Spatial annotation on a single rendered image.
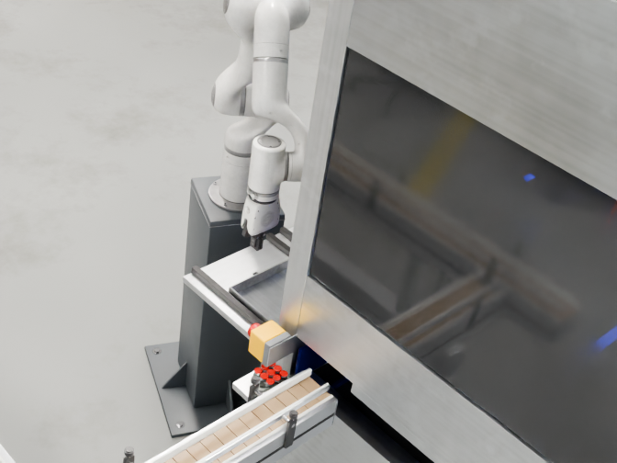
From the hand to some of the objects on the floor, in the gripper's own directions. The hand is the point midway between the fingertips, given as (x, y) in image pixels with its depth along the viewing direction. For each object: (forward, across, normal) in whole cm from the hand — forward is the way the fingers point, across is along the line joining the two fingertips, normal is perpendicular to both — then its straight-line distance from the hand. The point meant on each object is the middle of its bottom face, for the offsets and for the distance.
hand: (256, 242), depth 252 cm
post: (+107, +9, +26) cm, 110 cm away
